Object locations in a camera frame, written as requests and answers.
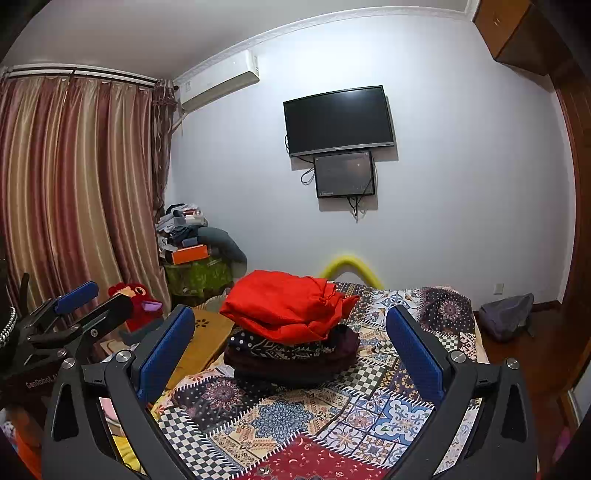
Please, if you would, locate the red garment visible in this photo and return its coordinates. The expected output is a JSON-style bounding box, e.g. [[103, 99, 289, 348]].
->
[[219, 270, 360, 346]]

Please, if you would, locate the pile of grey clothes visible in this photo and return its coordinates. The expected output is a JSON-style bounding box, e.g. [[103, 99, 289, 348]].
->
[[155, 203, 247, 265]]

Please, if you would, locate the yellow printed cloth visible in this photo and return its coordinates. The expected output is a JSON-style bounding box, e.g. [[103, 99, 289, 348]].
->
[[112, 435, 144, 474]]

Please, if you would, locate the red plush toy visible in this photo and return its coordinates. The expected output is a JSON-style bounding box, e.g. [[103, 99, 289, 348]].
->
[[108, 282, 163, 332]]

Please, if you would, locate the green storage box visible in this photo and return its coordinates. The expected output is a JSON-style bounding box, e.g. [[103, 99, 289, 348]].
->
[[164, 258, 233, 306]]

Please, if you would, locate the grey bag on floor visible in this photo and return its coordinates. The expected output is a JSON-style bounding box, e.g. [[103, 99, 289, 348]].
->
[[478, 293, 535, 342]]

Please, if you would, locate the patchwork patterned bedspread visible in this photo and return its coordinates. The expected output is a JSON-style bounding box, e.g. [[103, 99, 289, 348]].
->
[[152, 283, 482, 479]]

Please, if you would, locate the orange box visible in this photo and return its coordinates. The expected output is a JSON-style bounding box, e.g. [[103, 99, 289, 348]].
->
[[171, 245, 209, 265]]

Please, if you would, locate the striped pink curtain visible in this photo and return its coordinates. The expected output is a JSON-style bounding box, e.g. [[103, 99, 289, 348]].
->
[[1, 74, 176, 308]]

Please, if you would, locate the brown cardboard box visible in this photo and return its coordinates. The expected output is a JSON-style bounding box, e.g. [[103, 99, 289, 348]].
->
[[166, 307, 235, 390]]

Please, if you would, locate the dark patterned folded garment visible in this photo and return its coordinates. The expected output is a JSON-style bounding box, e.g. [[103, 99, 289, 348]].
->
[[228, 328, 344, 361]]

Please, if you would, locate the maroon folded garment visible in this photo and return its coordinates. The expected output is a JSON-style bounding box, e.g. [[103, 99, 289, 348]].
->
[[224, 324, 360, 388]]

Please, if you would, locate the white air conditioner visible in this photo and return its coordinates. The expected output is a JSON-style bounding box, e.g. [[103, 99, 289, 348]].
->
[[175, 50, 260, 114]]

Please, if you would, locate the brown wooden wardrobe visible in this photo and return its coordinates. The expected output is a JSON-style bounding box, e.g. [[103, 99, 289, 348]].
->
[[473, 0, 591, 416]]

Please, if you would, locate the yellow foam bed rail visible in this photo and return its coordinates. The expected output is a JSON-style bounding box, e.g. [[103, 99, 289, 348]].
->
[[318, 254, 385, 290]]

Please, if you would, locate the small grey wall monitor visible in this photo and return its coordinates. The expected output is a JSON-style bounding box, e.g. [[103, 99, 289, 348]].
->
[[314, 151, 376, 199]]

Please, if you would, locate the black wall television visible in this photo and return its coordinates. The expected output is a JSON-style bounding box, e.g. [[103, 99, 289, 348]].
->
[[283, 85, 394, 157]]

